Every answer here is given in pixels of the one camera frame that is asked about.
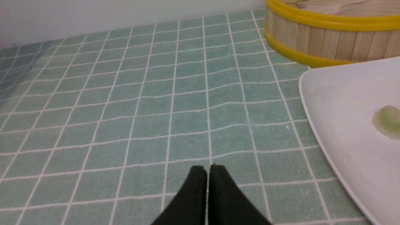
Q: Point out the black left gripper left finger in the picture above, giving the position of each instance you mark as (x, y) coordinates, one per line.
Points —
(189, 204)

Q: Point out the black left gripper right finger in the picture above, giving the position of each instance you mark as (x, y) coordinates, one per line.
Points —
(227, 204)

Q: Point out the green dumpling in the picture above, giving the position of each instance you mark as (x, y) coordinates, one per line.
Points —
(387, 121)

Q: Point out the white square plate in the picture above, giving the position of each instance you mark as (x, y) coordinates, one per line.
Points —
(339, 102)

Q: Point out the teal checkered tablecloth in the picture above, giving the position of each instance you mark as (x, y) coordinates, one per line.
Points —
(103, 128)

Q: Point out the bamboo steamer basket yellow rim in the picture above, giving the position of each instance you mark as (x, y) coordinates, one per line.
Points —
(322, 33)

